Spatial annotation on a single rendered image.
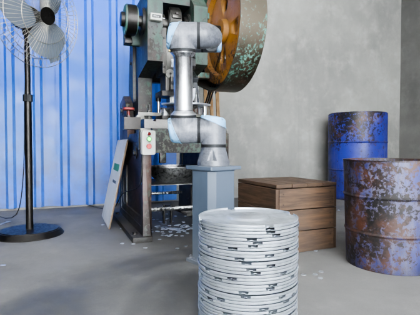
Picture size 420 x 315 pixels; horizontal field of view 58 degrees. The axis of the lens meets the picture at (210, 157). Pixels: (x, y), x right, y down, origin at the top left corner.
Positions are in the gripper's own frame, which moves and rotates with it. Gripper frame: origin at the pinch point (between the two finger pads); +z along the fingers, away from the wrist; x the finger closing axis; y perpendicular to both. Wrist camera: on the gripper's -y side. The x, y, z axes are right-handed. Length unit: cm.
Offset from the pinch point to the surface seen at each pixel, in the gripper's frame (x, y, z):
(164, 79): 7.5, 27.8, -16.4
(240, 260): 25, -116, 56
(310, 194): -49, -46, 50
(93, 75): 41, 146, -37
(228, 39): -36, 27, -46
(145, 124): 21.6, 20.1, 12.2
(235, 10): -36, 17, -62
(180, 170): -0.3, 19.0, 40.9
